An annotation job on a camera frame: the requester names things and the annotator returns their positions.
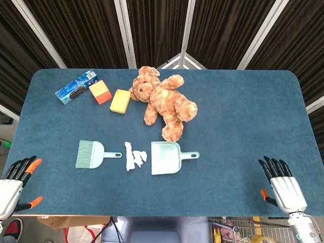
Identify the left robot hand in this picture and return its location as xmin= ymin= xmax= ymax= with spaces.
xmin=0 ymin=155 xmax=44 ymax=221

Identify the mint green dustpan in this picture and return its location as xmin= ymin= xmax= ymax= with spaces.
xmin=151 ymin=141 xmax=200 ymax=176

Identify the grey robot torso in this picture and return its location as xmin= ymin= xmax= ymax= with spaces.
xmin=101 ymin=216 xmax=211 ymax=243

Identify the metal wire cart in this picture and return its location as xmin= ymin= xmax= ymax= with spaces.
xmin=209 ymin=217 xmax=294 ymax=243

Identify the red black shoe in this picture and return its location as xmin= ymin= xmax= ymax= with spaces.
xmin=4 ymin=217 xmax=23 ymax=237

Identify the blue felt table cover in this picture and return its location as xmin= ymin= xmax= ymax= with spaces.
xmin=0 ymin=68 xmax=324 ymax=218

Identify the yellow sponge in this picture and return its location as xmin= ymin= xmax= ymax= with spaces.
xmin=109 ymin=89 xmax=132 ymax=115

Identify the long white paper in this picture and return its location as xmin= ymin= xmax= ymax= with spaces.
xmin=124 ymin=141 xmax=137 ymax=172

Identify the orange yellow foam cube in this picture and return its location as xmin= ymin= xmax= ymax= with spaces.
xmin=88 ymin=79 xmax=113 ymax=105

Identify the brown teddy bear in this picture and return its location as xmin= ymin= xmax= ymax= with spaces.
xmin=128 ymin=65 xmax=198 ymax=142

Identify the mint green hand broom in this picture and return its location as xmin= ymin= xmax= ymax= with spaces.
xmin=75 ymin=140 xmax=123 ymax=170

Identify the red white plastic bag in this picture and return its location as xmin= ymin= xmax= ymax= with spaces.
xmin=63 ymin=224 xmax=106 ymax=243

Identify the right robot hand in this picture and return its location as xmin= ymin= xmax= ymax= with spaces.
xmin=258 ymin=155 xmax=308 ymax=216

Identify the brown curtain screen panel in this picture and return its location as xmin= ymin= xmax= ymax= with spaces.
xmin=179 ymin=0 xmax=289 ymax=70
xmin=237 ymin=0 xmax=324 ymax=127
xmin=0 ymin=0 xmax=67 ymax=122
xmin=113 ymin=0 xmax=196 ymax=69
xmin=11 ymin=0 xmax=137 ymax=69

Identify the blue cookie box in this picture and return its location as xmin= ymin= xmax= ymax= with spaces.
xmin=54 ymin=70 xmax=99 ymax=106

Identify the cardboard box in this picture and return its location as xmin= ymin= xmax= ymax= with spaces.
xmin=37 ymin=215 xmax=111 ymax=229

